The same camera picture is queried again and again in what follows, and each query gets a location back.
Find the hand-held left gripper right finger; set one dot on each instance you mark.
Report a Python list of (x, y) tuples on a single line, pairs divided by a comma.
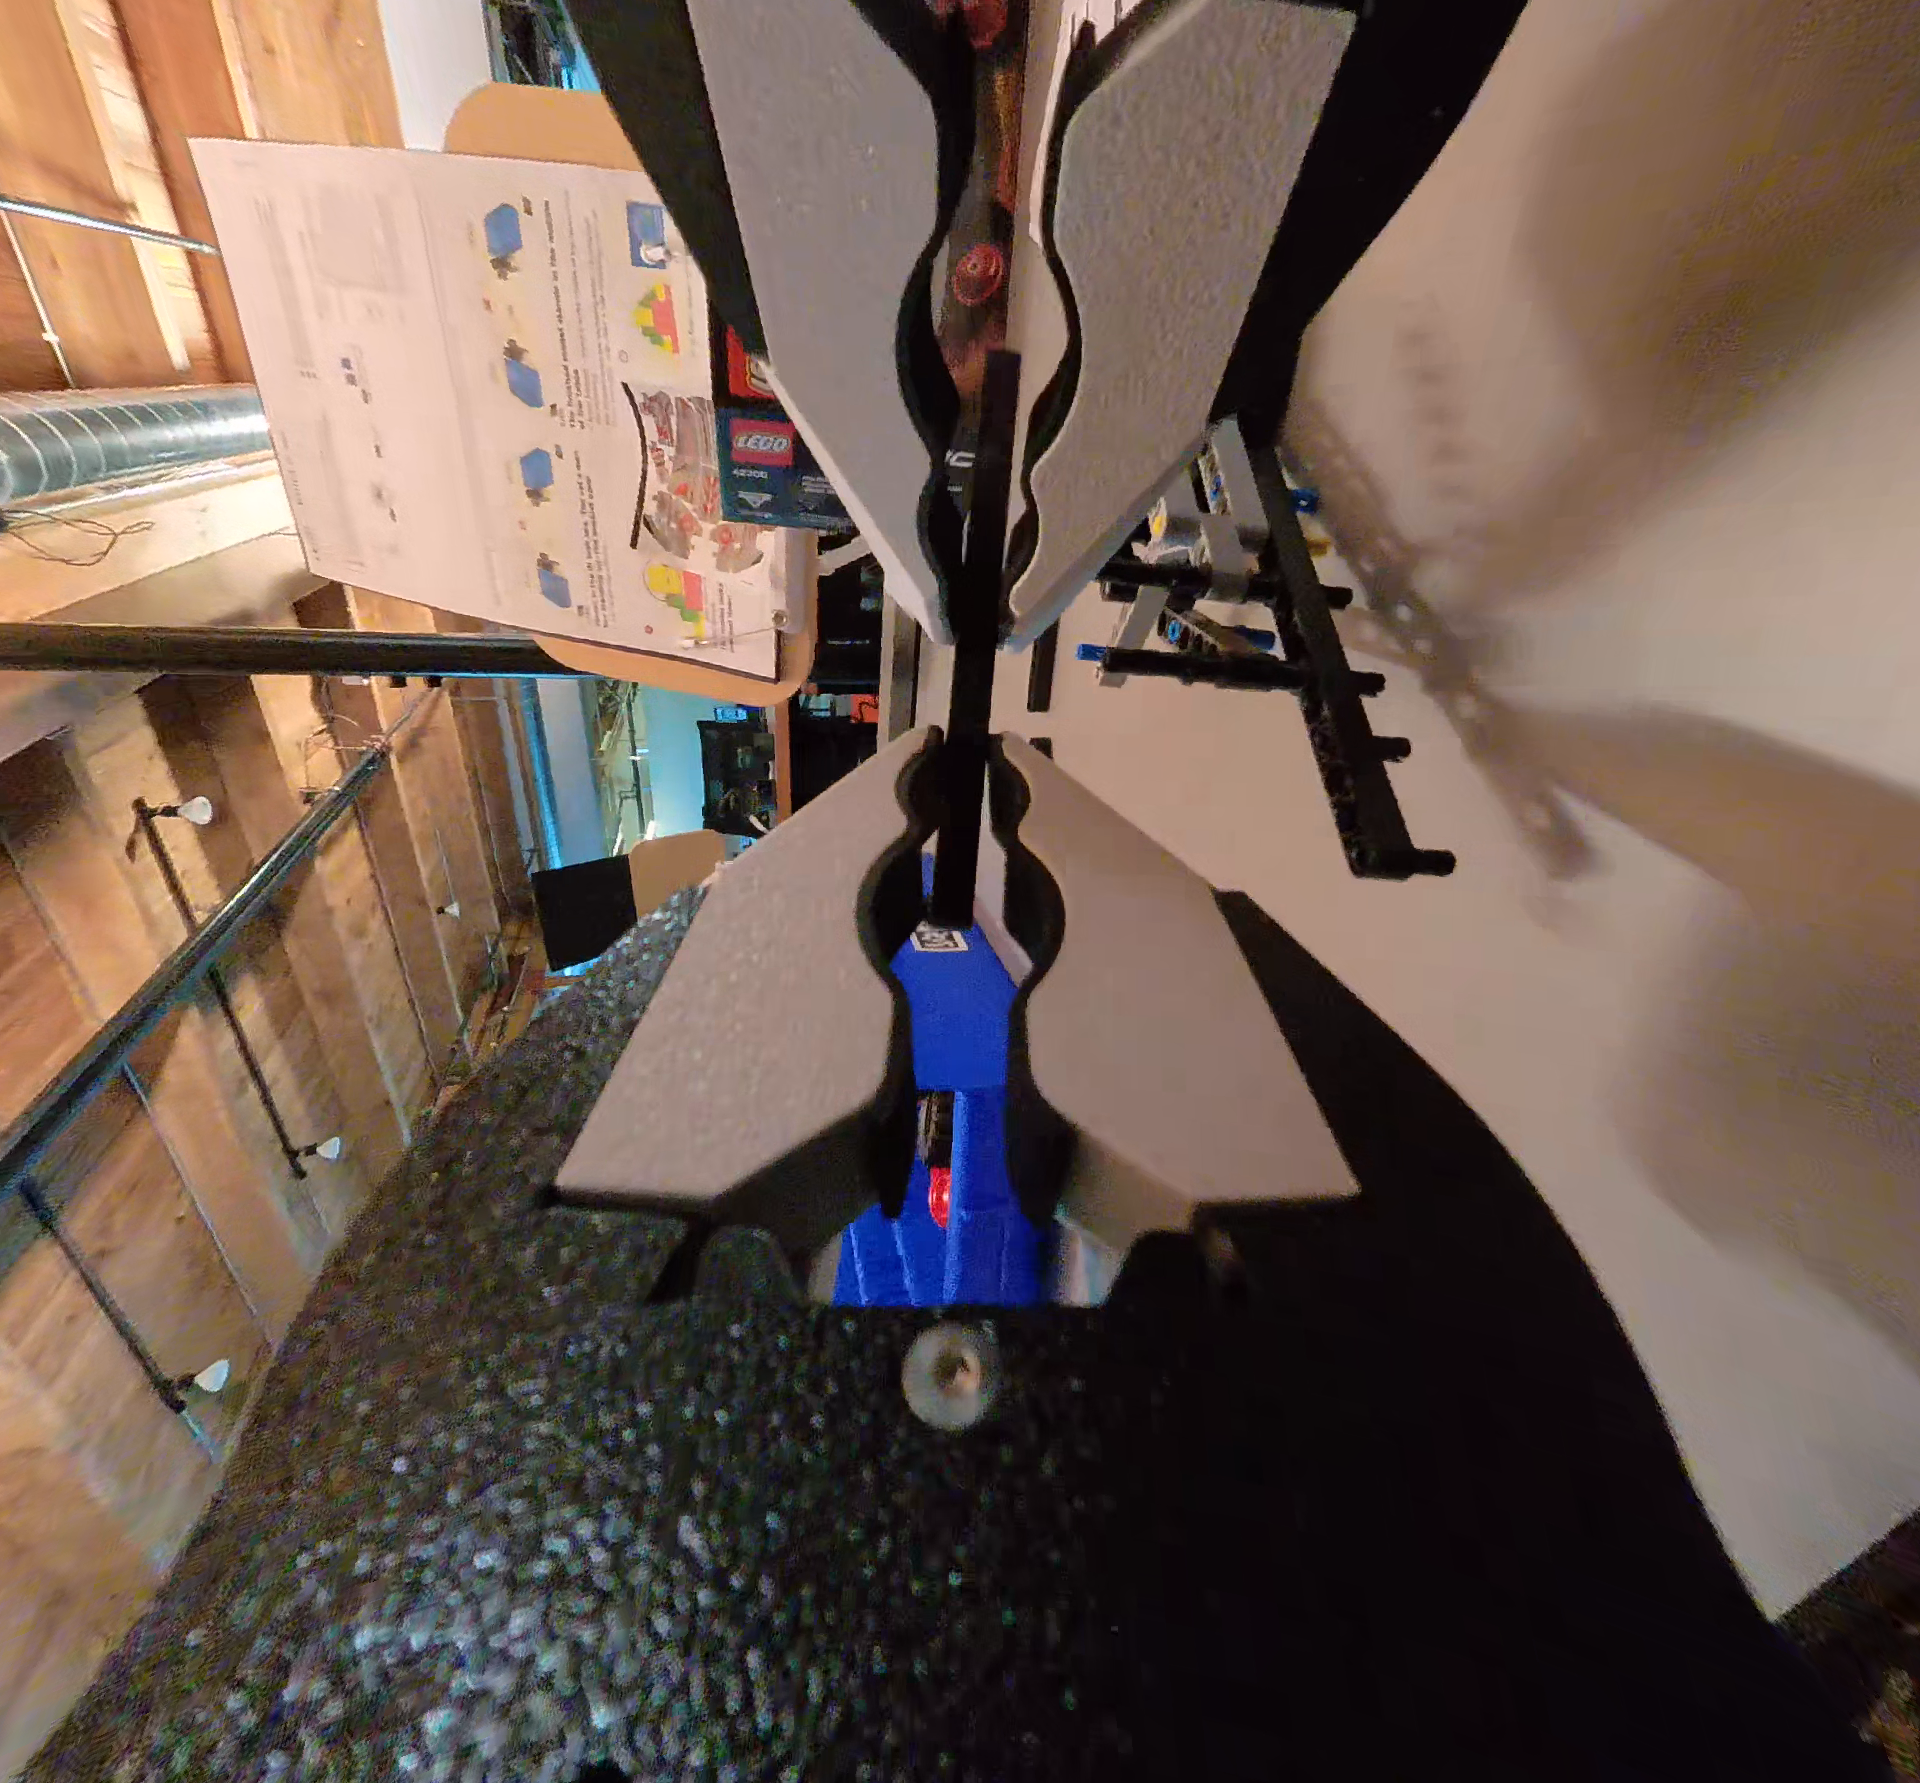
[(1200, 1063)]

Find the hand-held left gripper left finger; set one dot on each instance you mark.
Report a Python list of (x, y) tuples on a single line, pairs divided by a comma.
[(719, 1063)]

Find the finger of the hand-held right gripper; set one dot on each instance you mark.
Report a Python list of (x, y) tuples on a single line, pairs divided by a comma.
[(825, 239), (1186, 239)]

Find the black and grey brick assembly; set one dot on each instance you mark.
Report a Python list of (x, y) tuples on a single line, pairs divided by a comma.
[(1320, 704)]

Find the thin black brick beam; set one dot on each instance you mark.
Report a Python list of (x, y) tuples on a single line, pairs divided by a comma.
[(975, 704)]

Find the grey desk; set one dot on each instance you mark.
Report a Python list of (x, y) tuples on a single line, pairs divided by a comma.
[(1770, 613)]

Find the small black box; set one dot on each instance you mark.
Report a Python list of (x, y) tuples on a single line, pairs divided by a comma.
[(586, 913)]

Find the blue storage bin with tag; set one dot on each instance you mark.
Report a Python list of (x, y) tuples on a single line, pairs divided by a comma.
[(953, 1034)]

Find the red wheel hub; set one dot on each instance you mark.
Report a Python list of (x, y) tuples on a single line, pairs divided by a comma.
[(942, 1197)]

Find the white instruction sheet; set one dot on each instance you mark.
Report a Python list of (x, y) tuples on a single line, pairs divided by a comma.
[(419, 358)]

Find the black metal pole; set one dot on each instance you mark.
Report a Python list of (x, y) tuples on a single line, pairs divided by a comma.
[(225, 650)]

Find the silver ventilation duct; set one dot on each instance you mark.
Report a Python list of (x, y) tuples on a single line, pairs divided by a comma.
[(119, 441)]

